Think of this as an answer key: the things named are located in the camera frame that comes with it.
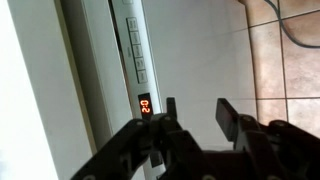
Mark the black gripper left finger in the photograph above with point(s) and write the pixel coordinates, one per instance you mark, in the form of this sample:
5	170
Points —
129	148

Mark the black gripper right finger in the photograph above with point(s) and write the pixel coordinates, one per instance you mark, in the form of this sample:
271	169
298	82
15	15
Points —
277	151

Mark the gray button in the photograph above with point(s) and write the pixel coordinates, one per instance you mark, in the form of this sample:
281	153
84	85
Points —
142	76
132	24
137	51
135	38
140	65

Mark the orange digital display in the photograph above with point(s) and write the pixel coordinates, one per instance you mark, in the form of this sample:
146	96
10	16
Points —
145	104

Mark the white dishwasher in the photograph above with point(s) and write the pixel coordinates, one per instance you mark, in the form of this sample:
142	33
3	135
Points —
195	51

